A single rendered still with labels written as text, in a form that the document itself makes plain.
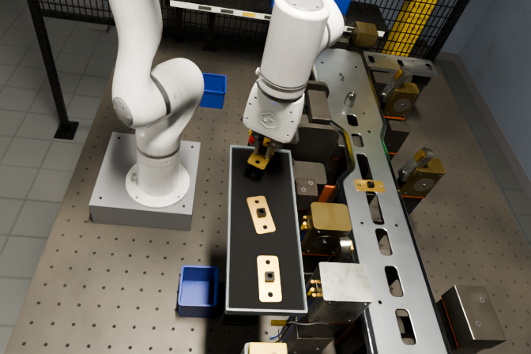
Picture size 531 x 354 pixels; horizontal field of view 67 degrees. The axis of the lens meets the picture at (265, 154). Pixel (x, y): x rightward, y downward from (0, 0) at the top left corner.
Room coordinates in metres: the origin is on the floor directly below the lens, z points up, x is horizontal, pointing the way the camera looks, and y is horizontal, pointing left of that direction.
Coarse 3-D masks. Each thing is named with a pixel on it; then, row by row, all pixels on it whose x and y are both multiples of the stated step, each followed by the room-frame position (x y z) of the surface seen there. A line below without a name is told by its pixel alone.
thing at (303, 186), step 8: (296, 184) 0.61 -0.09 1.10; (304, 184) 0.61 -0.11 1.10; (312, 184) 0.62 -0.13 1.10; (296, 192) 0.59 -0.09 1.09; (304, 192) 0.59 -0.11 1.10; (312, 192) 0.59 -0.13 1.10; (296, 200) 0.58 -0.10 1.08; (304, 200) 0.58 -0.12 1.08; (312, 200) 0.59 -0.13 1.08; (304, 208) 0.58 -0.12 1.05
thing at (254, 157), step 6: (264, 138) 0.61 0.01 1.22; (264, 144) 0.59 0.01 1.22; (264, 150) 0.57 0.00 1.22; (252, 156) 0.55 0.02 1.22; (258, 156) 0.55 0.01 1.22; (264, 156) 0.56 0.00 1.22; (270, 156) 0.56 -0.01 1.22; (252, 162) 0.53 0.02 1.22; (264, 162) 0.54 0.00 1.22; (264, 168) 0.53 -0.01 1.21
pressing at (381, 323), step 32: (320, 64) 1.26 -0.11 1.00; (352, 64) 1.32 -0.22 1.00; (352, 128) 0.97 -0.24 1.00; (384, 128) 1.01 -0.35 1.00; (352, 160) 0.83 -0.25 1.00; (384, 160) 0.86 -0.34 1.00; (352, 192) 0.71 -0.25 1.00; (352, 224) 0.61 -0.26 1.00; (384, 224) 0.64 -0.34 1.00; (352, 256) 0.52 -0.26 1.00; (384, 256) 0.54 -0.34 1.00; (416, 256) 0.57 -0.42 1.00; (384, 288) 0.46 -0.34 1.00; (416, 288) 0.48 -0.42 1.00; (384, 320) 0.39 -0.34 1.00; (416, 320) 0.41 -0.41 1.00; (384, 352) 0.32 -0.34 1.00; (416, 352) 0.34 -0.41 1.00; (448, 352) 0.36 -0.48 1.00
